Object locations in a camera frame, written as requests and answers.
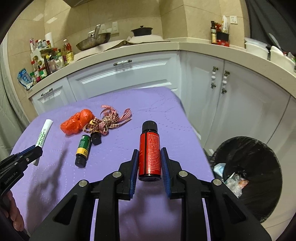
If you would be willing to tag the dark olive oil bottle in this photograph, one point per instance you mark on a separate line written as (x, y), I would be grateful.
(213, 33)

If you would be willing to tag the blue white milk carton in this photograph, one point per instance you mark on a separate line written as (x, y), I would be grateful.
(25, 79)

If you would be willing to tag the red cap sauce bottle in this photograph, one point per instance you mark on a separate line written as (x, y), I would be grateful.
(35, 69)

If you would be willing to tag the green label jar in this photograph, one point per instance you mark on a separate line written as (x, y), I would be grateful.
(43, 73)

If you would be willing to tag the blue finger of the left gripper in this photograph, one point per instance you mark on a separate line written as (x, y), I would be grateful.
(32, 154)
(28, 151)

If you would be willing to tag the clear plastic wrap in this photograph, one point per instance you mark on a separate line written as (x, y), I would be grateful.
(235, 183)

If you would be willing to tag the black lidded pot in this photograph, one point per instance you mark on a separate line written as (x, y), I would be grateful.
(142, 31)

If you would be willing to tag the red black box holder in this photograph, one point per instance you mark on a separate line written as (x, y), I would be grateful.
(223, 39)

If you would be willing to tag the left cabinet door handle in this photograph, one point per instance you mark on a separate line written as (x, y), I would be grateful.
(46, 92)

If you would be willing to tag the middle cabinet door handle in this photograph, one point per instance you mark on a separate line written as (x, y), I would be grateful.
(122, 62)

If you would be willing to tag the cabinet door handle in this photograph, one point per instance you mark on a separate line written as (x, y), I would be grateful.
(46, 92)
(122, 62)

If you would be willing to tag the orange plastic bag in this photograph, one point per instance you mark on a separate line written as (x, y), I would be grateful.
(76, 123)

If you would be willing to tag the white ceramic handle left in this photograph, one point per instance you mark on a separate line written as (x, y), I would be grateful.
(213, 77)

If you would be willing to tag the yellow cooking oil bottle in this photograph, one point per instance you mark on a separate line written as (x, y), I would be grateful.
(68, 53)

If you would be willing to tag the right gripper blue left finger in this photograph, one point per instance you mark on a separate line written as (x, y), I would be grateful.
(134, 171)

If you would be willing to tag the black lined trash bin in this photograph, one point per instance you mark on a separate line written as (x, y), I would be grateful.
(255, 162)

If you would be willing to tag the red label dark bottle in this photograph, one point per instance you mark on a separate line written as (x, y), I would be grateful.
(149, 168)

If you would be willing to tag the green yellow label bottle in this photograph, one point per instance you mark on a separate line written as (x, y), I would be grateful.
(82, 152)

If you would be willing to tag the white container with spoon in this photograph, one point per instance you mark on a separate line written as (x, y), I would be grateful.
(281, 58)

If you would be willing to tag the grey green curtain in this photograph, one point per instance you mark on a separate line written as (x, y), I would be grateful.
(13, 120)

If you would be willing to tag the white ceramic handle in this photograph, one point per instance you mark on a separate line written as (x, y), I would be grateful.
(213, 77)
(224, 82)

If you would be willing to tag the small white green tube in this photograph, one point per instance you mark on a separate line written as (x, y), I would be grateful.
(44, 132)

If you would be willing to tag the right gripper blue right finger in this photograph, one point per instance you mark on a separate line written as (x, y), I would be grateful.
(165, 164)

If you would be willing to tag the steel frying pan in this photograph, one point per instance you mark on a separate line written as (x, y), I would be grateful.
(94, 39)

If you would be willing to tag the white ceramic handle right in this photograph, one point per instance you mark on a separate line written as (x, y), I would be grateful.
(224, 82)

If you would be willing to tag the person's hand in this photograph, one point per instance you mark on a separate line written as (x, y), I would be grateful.
(14, 213)

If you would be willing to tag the white plastic container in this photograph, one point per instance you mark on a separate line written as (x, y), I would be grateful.
(256, 48)

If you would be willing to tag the white wall socket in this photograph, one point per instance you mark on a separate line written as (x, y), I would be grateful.
(233, 20)

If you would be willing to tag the purple tablecloth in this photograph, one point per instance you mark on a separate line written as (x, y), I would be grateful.
(150, 215)

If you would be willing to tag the red checkered ribbon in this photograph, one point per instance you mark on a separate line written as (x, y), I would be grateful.
(110, 120)

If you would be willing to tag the clear zip bag orange dots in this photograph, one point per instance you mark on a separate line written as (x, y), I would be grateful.
(243, 182)

